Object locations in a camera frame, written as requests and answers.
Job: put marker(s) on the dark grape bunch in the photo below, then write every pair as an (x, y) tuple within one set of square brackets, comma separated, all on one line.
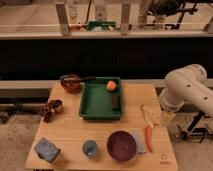
[(47, 112)]

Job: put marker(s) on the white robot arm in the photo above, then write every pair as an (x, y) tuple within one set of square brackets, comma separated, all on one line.
[(186, 85)]

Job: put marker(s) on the purple bowl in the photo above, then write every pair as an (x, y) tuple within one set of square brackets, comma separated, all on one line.
[(121, 146)]

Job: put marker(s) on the orange fruit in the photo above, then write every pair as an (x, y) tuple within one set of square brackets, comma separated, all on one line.
[(111, 86)]

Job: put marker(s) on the green plastic tray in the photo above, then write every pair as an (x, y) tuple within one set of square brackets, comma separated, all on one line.
[(96, 103)]

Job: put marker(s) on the dark brown block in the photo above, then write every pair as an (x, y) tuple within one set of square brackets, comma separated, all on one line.
[(115, 102)]

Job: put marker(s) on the small metal cup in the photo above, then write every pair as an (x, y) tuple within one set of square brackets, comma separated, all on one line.
[(58, 106)]

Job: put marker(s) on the yellow banana peel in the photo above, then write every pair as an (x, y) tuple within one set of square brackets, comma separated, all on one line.
[(152, 118)]

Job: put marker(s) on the orange carrot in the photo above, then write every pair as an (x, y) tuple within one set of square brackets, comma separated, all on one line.
[(148, 135)]

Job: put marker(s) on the grey cloth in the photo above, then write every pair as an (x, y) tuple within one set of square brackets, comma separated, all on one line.
[(141, 149)]

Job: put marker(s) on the green background tray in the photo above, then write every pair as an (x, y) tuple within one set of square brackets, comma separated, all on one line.
[(104, 25)]

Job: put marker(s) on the small blue cup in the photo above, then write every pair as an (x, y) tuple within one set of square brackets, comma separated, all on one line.
[(89, 148)]

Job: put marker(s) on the blue sponge block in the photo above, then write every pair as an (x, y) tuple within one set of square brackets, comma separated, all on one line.
[(46, 150)]

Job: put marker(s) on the black wheeled stand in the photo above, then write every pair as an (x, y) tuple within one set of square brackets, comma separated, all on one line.
[(192, 129)]

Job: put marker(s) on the brown pot with handle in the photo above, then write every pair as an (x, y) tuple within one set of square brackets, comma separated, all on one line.
[(72, 82)]

